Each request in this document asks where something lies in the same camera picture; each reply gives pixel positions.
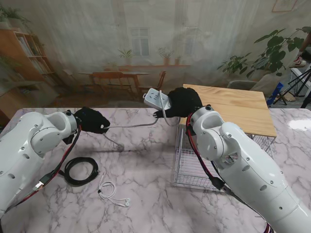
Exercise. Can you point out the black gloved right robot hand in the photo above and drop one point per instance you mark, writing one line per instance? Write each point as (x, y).
(187, 102)

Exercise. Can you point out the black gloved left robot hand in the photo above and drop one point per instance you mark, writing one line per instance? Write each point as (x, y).
(92, 121)

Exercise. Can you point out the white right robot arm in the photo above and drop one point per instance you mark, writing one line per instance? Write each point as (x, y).
(243, 157)

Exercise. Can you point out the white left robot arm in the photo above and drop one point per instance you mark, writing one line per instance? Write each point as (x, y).
(22, 150)

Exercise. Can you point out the grey chair back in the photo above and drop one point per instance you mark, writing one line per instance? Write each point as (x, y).
(240, 84)

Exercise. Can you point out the printed room scene backdrop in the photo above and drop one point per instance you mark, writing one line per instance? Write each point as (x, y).
(73, 36)

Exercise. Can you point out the white bench edge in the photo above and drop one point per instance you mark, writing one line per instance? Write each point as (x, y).
(297, 71)

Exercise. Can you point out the black tripod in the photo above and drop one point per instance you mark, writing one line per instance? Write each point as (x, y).
(300, 78)

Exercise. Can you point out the white red sneaker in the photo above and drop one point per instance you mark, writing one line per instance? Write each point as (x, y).
(298, 63)

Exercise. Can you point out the person's lower leg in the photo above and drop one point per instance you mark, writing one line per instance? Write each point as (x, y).
(305, 46)

